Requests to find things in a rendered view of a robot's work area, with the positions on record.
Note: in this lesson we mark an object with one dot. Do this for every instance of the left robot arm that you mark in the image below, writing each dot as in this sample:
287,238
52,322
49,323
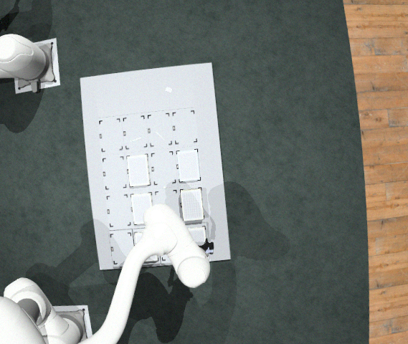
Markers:
21,58

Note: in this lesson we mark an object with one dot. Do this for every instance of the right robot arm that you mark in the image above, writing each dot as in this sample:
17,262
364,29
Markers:
164,233

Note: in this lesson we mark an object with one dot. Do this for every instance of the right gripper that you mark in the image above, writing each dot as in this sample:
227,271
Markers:
208,247

